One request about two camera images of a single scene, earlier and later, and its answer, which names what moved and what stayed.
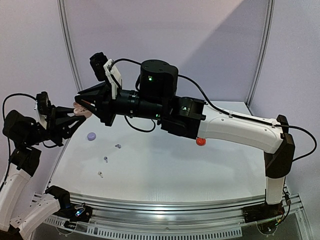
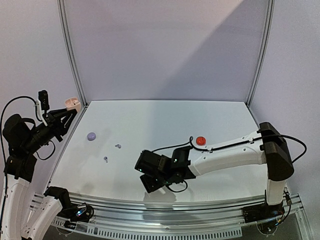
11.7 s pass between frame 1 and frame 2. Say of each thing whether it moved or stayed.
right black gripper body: moved
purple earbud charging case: stayed
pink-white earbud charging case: moved
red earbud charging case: stayed
